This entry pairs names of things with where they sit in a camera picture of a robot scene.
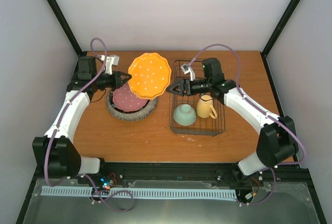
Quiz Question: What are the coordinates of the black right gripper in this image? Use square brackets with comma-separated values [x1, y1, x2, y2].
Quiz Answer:
[165, 78, 211, 96]

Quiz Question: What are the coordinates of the pink scalloped plate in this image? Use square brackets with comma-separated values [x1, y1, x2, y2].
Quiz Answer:
[113, 83, 148, 112]

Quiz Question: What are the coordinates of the pale green ceramic bowl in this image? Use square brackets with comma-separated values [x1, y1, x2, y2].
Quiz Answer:
[173, 104, 197, 126]

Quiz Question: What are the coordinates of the yellow polka dot plate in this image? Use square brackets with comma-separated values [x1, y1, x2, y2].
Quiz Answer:
[128, 52, 172, 100]

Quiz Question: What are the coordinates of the yellow ceramic mug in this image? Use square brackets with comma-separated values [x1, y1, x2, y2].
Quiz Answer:
[196, 95, 218, 119]

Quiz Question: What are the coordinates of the green wire dish rack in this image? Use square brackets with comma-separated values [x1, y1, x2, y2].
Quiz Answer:
[169, 60, 226, 136]

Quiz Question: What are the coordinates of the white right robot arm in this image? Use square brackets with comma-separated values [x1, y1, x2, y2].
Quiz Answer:
[167, 58, 299, 176]

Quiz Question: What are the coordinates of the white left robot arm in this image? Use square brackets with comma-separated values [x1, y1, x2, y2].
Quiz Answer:
[32, 55, 131, 184]

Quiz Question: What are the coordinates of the dark speckled stone plate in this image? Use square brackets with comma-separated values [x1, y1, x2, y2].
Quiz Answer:
[106, 91, 158, 122]

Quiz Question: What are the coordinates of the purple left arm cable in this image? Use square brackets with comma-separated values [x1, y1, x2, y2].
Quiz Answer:
[44, 37, 134, 213]

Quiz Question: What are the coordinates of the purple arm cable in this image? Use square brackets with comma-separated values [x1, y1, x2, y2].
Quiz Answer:
[188, 44, 307, 206]
[44, 37, 134, 213]

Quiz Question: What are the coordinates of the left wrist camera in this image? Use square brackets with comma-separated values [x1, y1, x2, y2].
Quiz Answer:
[99, 55, 119, 75]

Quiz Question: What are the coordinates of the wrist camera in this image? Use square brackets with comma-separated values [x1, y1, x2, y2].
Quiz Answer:
[99, 55, 119, 75]
[181, 64, 196, 81]

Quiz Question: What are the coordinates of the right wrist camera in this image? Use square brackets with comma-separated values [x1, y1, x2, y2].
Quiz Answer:
[181, 64, 196, 81]

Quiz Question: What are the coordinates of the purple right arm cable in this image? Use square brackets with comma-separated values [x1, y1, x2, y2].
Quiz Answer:
[188, 44, 307, 206]

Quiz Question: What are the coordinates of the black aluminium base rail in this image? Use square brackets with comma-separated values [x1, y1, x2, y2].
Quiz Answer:
[33, 161, 312, 186]

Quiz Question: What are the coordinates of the black left frame post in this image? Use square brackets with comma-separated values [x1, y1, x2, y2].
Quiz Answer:
[46, 0, 86, 57]

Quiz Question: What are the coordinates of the black frame post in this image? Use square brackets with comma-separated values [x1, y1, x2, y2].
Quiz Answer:
[261, 0, 301, 59]
[46, 0, 86, 57]

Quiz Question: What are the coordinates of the light blue slotted cable duct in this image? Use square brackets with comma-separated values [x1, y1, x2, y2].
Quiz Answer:
[40, 186, 237, 201]

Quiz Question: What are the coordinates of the black right frame post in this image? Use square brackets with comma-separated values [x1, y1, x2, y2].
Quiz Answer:
[261, 0, 301, 59]

